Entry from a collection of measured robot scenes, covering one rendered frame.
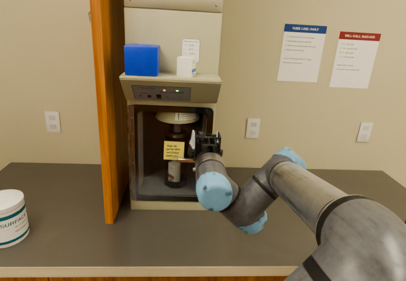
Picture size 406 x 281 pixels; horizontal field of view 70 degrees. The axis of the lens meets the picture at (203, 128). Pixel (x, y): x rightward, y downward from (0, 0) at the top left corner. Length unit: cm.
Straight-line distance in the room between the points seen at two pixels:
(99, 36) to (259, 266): 88
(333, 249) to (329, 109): 140
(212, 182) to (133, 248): 55
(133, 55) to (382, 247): 79
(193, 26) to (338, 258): 84
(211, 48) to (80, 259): 82
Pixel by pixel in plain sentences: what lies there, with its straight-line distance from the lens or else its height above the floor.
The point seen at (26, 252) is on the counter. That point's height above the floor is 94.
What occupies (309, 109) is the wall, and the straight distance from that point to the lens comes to 165.
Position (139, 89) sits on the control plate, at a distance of 98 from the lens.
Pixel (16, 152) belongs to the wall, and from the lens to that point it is 183.
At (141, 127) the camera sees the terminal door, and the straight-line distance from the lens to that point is 108.
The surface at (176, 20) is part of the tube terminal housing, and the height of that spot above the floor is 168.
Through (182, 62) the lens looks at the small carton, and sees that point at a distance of 95.
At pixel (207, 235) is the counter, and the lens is 114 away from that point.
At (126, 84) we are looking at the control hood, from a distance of 97.
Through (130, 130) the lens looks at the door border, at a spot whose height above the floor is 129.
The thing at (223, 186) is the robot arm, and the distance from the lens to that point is 61.
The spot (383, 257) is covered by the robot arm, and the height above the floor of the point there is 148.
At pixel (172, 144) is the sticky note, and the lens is 110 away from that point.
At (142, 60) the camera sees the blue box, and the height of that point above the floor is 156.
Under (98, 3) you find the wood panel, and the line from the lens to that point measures 97.
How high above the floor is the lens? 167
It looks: 20 degrees down
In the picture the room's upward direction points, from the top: 3 degrees clockwise
